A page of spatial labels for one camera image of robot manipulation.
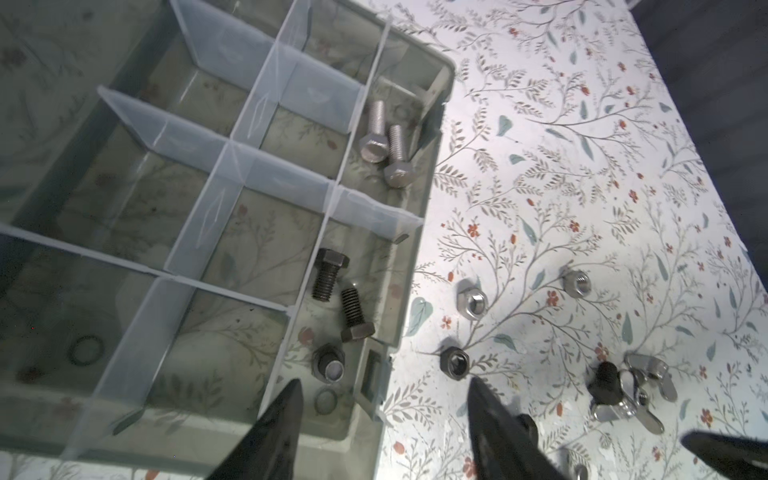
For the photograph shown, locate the black wing knob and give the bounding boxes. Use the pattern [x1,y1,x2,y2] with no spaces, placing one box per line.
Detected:
[587,361,623,405]

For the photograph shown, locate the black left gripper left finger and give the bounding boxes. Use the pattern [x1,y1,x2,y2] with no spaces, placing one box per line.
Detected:
[207,379,304,480]

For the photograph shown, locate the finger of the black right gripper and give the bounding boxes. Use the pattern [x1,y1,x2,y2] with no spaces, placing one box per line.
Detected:
[680,430,767,480]

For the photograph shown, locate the silver hex bolt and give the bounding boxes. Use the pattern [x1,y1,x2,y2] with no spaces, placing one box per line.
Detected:
[384,124,415,189]
[359,100,389,163]

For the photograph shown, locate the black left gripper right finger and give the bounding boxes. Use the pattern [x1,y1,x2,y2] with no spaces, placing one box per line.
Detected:
[467,377,565,479]

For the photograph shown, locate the black hex nut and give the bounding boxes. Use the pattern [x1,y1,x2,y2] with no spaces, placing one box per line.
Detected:
[440,346,470,381]

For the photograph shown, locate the silver cap nut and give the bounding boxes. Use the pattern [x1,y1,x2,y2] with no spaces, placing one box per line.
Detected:
[562,270,592,299]

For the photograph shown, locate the black hex bolt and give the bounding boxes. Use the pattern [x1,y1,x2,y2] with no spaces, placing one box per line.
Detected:
[312,248,350,302]
[340,285,376,343]

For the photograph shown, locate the green transparent organizer box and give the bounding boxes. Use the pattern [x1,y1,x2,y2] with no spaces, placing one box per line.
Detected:
[1,1,455,479]

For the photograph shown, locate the silver wing nut pile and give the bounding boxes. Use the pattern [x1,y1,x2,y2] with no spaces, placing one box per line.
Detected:
[590,352,678,435]

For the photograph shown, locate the silver hex nut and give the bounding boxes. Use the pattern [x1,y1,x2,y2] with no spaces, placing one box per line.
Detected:
[456,287,488,321]

